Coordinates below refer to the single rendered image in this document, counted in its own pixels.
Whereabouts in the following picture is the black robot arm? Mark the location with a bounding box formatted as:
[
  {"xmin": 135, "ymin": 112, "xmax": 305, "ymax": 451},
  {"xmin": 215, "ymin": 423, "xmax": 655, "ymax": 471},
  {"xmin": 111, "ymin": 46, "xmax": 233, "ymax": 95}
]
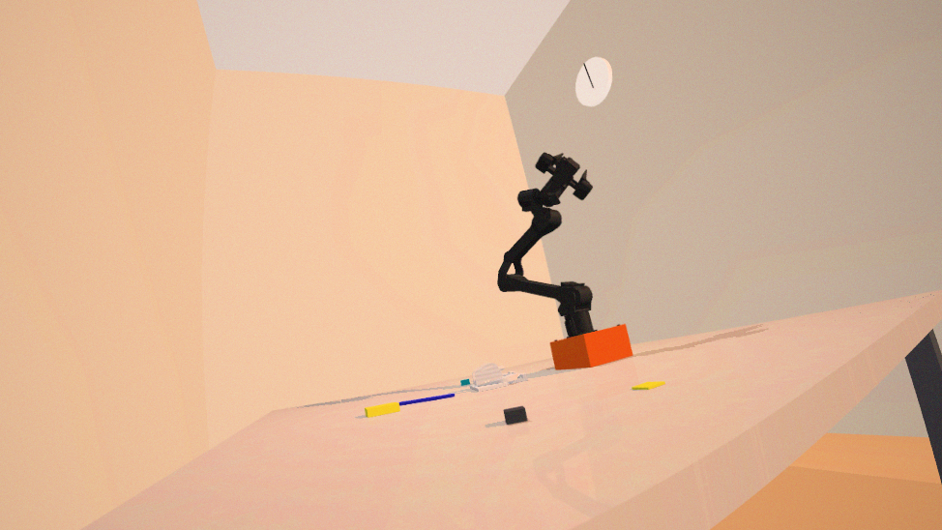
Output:
[{"xmin": 497, "ymin": 156, "xmax": 598, "ymax": 338}]

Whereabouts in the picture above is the yellow rectangular block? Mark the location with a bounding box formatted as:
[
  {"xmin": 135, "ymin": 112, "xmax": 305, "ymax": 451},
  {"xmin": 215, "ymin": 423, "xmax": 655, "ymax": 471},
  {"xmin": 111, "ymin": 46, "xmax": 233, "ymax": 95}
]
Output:
[{"xmin": 365, "ymin": 402, "xmax": 400, "ymax": 417}]

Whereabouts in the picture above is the dark blue thin bar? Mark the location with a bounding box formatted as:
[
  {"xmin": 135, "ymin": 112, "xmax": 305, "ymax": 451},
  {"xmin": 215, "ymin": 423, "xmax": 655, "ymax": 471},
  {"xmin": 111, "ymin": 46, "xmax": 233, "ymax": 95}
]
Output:
[{"xmin": 399, "ymin": 394, "xmax": 455, "ymax": 406}]

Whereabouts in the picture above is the yellow flat plate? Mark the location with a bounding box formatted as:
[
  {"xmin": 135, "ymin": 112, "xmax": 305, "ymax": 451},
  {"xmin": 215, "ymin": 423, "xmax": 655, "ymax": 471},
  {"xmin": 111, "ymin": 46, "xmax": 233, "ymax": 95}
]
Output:
[{"xmin": 632, "ymin": 381, "xmax": 665, "ymax": 390}]

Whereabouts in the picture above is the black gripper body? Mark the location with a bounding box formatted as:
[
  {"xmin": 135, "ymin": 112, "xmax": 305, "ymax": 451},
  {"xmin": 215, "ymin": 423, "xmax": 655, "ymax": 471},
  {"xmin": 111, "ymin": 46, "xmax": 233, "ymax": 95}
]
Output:
[{"xmin": 536, "ymin": 152, "xmax": 593, "ymax": 201}]

